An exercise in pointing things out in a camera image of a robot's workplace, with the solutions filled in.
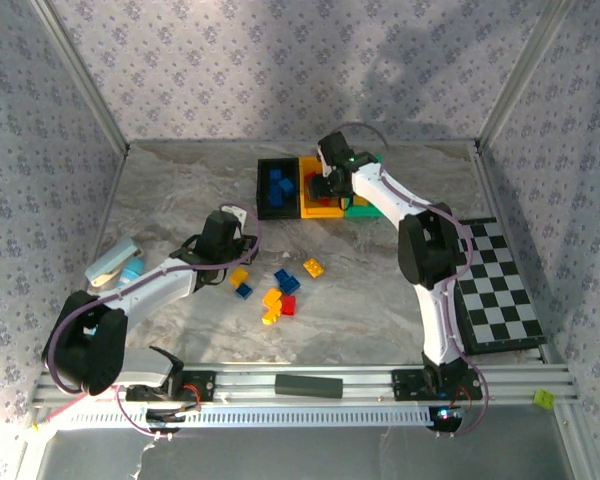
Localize black plastic bin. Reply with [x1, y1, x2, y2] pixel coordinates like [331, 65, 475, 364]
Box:
[256, 157, 302, 221]

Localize yellow plastic bin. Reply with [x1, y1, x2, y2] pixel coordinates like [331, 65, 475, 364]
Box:
[297, 155, 346, 220]

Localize green plastic bin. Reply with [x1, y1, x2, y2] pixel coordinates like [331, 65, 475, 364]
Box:
[343, 153, 387, 219]

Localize light blue bottle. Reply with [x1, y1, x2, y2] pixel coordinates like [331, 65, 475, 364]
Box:
[119, 258, 146, 289]

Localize light blue stapler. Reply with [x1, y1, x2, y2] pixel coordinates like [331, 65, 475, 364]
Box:
[84, 237, 146, 288]

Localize dark grey rectangular block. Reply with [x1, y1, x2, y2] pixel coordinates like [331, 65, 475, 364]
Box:
[274, 373, 344, 400]

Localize black circuit board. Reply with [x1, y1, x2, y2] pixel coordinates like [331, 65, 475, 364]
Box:
[428, 407, 467, 434]
[147, 408, 187, 434]

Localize black white checkerboard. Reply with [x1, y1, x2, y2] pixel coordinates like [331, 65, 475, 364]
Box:
[449, 216, 549, 357]

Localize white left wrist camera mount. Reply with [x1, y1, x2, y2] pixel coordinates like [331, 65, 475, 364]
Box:
[218, 202, 247, 224]

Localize aluminium side rail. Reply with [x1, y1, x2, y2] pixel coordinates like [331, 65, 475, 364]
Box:
[473, 148, 551, 362]
[44, 152, 130, 301]

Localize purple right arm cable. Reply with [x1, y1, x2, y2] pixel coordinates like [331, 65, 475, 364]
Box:
[329, 122, 491, 440]

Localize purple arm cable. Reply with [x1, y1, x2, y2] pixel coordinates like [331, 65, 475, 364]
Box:
[329, 122, 491, 440]
[42, 202, 264, 441]

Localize white slotted cable duct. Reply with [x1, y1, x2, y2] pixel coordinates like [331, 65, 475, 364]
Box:
[69, 403, 434, 432]

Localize aluminium front rail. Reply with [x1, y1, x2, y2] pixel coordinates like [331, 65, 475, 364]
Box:
[33, 364, 580, 407]

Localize aluminium corner post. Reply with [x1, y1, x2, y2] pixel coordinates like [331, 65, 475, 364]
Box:
[474, 0, 577, 151]
[29, 0, 131, 154]

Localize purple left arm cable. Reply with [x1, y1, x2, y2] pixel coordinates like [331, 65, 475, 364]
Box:
[42, 202, 264, 441]

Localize pink cable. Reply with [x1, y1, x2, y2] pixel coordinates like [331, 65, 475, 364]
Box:
[33, 392, 94, 432]

